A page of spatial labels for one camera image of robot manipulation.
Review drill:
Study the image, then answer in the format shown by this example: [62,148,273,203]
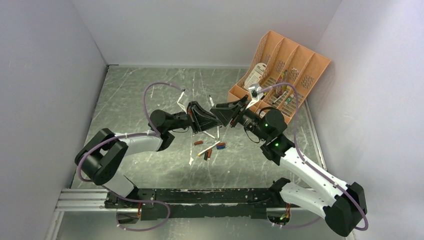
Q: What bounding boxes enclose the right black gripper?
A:
[211,95,269,142]

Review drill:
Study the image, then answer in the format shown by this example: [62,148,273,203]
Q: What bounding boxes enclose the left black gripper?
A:
[166,101,223,136]

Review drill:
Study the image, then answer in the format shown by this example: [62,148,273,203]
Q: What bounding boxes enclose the white pen black tip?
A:
[208,95,215,107]

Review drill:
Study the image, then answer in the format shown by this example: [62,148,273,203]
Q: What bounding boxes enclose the dark red pen cap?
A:
[207,148,213,159]

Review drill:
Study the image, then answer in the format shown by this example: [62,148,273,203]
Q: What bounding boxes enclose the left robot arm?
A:
[75,101,222,208]

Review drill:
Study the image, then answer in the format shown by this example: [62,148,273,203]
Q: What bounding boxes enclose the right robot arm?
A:
[210,96,369,237]

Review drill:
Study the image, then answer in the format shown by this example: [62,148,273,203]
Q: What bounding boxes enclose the white product card package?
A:
[243,62,267,90]

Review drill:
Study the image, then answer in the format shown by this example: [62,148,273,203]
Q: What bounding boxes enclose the markers in organizer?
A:
[265,68,298,107]

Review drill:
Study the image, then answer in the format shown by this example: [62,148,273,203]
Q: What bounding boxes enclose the orange plastic desk organizer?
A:
[227,30,331,123]

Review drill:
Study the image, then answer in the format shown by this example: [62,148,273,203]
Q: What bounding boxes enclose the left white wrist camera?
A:
[176,90,190,113]

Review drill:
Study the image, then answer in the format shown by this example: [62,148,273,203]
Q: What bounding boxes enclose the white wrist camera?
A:
[176,90,190,113]
[247,83,264,100]

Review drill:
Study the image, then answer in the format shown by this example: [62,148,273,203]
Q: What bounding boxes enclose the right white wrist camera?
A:
[247,83,264,100]

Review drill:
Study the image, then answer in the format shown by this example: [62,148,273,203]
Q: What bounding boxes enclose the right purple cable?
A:
[258,82,369,231]

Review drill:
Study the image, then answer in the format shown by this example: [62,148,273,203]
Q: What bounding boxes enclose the aluminium rail frame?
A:
[54,187,347,213]

